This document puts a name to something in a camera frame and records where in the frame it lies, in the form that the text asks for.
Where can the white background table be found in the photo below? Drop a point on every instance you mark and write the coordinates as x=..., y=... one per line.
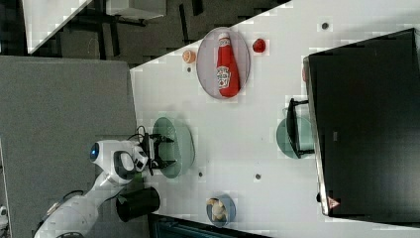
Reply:
x=43, y=18

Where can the blue bowl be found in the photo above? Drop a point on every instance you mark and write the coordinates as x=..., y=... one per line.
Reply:
x=230, y=207

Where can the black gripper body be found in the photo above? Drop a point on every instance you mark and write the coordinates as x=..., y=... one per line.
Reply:
x=149, y=145

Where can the orange slice toy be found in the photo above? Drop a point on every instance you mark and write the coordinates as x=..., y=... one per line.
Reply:
x=189, y=56

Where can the red ketchup bottle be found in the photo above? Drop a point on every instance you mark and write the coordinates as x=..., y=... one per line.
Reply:
x=227, y=73

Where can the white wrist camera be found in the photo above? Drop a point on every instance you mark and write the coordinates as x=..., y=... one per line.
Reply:
x=140, y=158

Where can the blue metal frame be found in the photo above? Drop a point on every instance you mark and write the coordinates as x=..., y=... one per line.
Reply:
x=168, y=227

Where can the beige food pieces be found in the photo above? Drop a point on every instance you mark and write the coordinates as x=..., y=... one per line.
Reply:
x=218, y=209

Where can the grey round plate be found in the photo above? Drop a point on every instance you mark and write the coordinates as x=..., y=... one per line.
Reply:
x=207, y=58

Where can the red strawberry toy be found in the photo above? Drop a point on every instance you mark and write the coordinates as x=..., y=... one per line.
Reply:
x=259, y=46

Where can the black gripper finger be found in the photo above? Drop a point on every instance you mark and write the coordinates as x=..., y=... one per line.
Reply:
x=159, y=138
x=161, y=165

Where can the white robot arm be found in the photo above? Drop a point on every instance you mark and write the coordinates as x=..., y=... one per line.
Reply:
x=120, y=162

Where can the green plastic strainer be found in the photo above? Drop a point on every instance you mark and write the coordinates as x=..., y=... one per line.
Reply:
x=180, y=151

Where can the small green plate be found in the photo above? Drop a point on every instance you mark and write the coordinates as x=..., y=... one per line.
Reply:
x=306, y=142

